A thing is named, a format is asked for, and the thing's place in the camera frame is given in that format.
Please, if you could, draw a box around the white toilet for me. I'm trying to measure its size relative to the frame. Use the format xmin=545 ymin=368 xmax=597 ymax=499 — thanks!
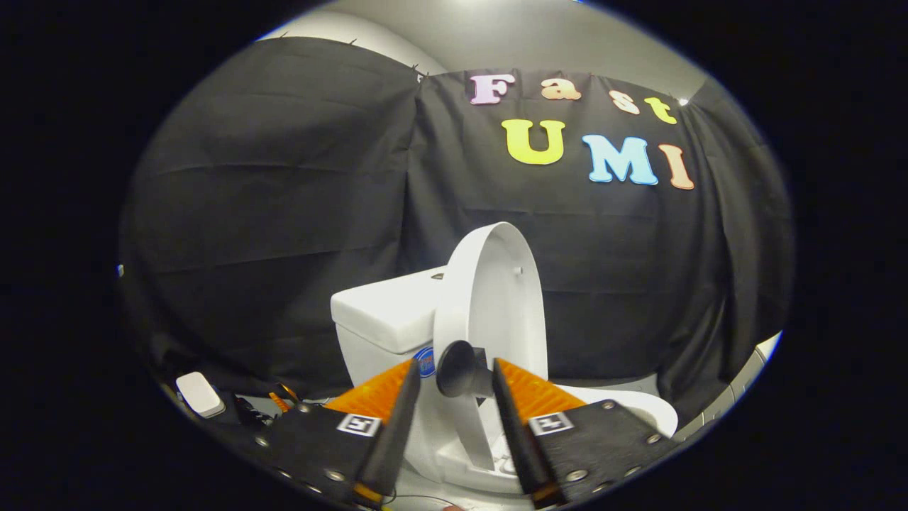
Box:
xmin=331 ymin=266 xmax=680 ymax=495

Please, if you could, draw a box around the black suction knob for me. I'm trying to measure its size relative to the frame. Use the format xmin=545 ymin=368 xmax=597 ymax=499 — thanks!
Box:
xmin=436 ymin=340 xmax=495 ymax=399

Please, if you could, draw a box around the white toilet lid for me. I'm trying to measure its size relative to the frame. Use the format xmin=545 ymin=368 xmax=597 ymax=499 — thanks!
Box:
xmin=432 ymin=221 xmax=549 ymax=471

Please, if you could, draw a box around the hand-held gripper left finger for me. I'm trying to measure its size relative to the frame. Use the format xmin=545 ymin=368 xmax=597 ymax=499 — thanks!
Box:
xmin=250 ymin=358 xmax=422 ymax=507

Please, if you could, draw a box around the white power adapter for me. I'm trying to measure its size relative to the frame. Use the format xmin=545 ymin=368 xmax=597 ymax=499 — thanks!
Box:
xmin=175 ymin=371 xmax=226 ymax=419

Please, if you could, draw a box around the black backdrop cloth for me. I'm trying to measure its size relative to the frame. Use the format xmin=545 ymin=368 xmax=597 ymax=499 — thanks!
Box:
xmin=119 ymin=35 xmax=794 ymax=427

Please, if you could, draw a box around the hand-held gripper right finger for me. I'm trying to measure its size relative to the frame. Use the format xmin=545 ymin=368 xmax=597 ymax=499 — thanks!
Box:
xmin=492 ymin=358 xmax=680 ymax=507

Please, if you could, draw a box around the white drawer cabinet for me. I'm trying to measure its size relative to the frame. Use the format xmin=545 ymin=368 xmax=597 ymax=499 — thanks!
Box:
xmin=667 ymin=330 xmax=783 ymax=444

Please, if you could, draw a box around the white toilet seat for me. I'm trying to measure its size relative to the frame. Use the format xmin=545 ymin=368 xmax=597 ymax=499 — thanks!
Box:
xmin=550 ymin=383 xmax=680 ymax=437

